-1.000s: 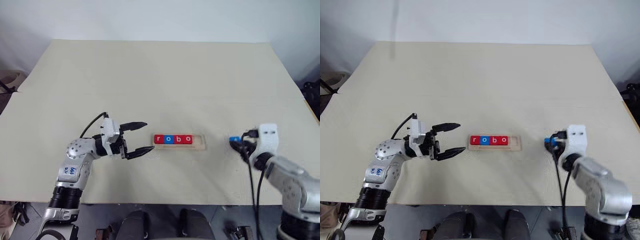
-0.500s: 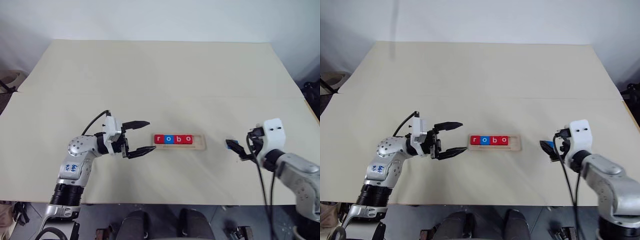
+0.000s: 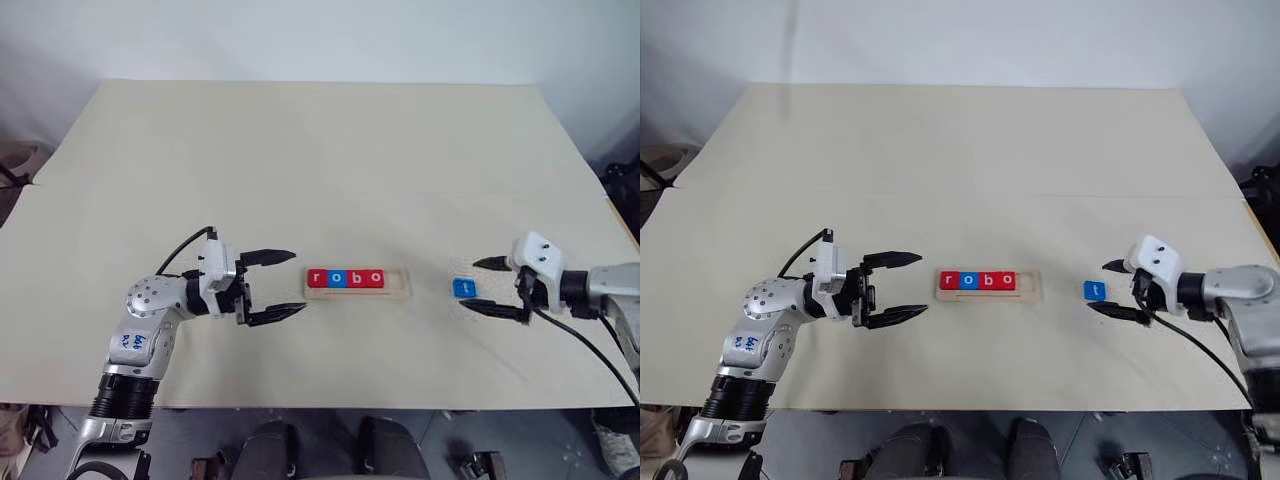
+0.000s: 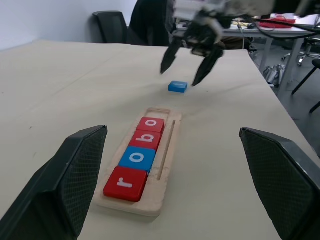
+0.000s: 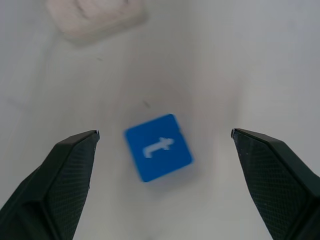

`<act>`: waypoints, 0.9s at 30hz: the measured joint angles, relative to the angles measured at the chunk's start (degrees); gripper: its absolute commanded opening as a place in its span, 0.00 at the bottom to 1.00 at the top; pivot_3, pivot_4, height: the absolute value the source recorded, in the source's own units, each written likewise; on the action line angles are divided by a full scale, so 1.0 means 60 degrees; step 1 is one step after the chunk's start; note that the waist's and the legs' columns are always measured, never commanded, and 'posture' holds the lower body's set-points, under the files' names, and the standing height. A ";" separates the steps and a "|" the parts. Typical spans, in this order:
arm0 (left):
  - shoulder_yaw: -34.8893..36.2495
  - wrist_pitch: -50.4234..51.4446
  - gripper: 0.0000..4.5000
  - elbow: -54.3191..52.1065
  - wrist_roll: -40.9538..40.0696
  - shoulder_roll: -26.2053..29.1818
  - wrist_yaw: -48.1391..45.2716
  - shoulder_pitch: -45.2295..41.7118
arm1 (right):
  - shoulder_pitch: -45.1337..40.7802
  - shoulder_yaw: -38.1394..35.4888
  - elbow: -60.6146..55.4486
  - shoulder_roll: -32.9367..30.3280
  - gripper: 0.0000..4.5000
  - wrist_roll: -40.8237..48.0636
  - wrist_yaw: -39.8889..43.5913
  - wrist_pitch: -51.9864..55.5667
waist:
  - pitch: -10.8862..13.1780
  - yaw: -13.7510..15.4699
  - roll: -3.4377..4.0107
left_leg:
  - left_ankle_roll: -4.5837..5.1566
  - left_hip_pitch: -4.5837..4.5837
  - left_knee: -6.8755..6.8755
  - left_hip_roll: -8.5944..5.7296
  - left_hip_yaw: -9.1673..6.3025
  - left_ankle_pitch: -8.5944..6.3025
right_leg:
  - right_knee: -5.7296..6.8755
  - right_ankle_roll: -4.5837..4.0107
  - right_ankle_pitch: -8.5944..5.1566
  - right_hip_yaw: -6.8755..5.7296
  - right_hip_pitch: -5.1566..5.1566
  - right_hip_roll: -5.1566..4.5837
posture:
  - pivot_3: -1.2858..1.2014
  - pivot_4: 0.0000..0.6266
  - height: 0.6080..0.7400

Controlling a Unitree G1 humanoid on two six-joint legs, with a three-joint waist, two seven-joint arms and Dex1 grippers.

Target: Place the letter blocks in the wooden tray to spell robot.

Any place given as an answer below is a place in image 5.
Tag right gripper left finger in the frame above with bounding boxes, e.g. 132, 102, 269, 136
0, 129, 101, 240

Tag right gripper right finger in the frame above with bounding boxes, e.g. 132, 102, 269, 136
230, 127, 320, 240

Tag wooden letter tray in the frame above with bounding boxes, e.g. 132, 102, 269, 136
45, 0, 147, 45

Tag blue letter tile t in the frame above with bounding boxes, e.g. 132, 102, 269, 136
123, 113, 195, 184

